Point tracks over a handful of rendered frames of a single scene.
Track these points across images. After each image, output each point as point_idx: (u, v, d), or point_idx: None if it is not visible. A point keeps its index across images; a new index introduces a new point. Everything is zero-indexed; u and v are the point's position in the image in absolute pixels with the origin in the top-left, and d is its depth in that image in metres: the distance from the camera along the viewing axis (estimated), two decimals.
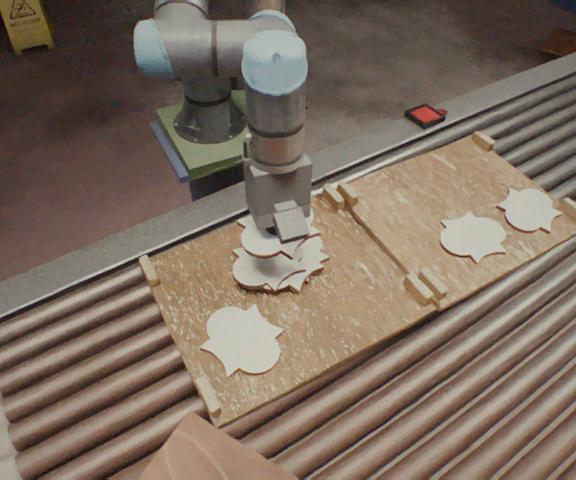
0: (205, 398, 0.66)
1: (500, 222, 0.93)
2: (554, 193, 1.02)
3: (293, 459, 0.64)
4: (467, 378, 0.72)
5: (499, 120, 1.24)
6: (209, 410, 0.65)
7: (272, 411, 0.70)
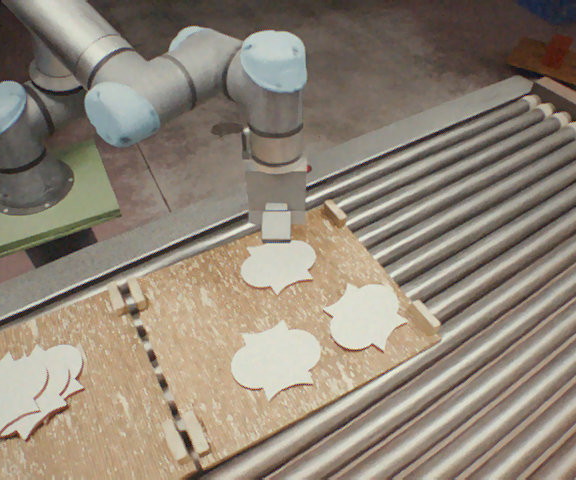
0: None
1: (322, 334, 0.74)
2: (414, 285, 0.82)
3: None
4: None
5: (376, 177, 1.05)
6: None
7: None
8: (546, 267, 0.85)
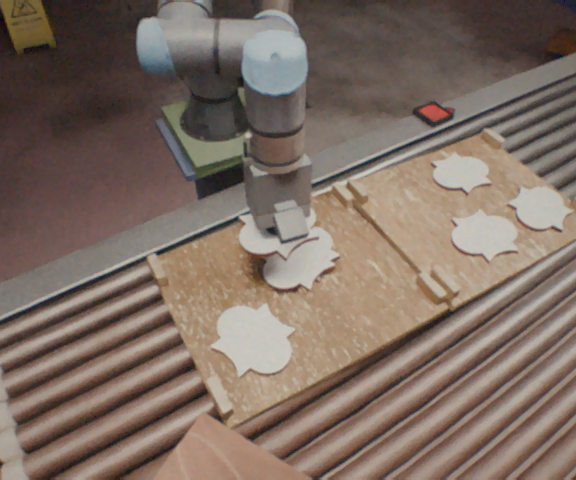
0: (217, 399, 0.65)
1: (511, 220, 0.92)
2: (565, 191, 1.00)
3: (306, 461, 0.63)
4: (481, 378, 0.71)
5: (507, 118, 1.23)
6: (221, 411, 0.64)
7: (284, 412, 0.69)
8: None
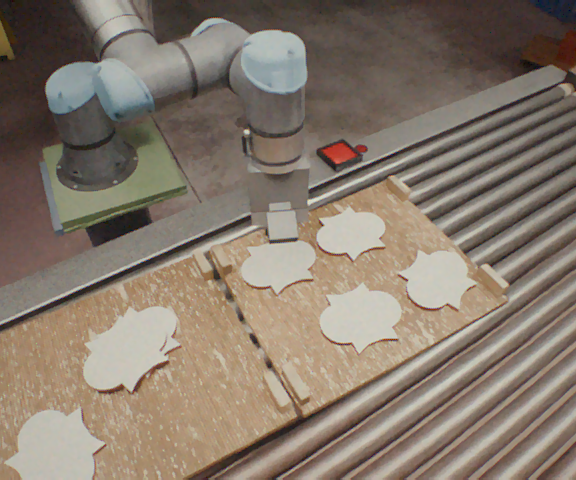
0: None
1: (400, 295, 0.79)
2: (477, 253, 0.87)
3: None
4: None
5: (428, 157, 1.10)
6: None
7: None
8: None
